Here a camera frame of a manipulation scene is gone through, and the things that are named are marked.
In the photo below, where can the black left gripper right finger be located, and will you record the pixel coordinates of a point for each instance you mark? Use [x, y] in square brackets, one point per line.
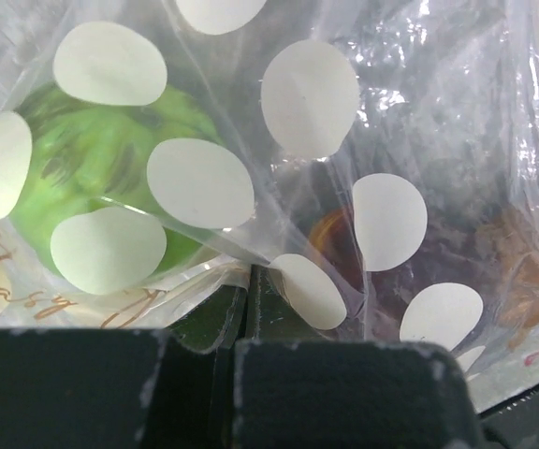
[294, 389]

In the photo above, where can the clear polka dot zip bag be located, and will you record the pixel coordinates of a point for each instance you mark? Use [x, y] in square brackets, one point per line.
[362, 143]

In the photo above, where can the light green fake lime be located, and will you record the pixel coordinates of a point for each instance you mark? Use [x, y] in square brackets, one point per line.
[86, 208]

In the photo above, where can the brown fake kiwi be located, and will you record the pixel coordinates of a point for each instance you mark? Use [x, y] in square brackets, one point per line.
[513, 241]

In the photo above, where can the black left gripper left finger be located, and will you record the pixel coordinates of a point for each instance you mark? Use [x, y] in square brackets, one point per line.
[144, 388]

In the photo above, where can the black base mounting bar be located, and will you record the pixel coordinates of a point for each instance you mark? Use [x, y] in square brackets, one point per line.
[514, 423]

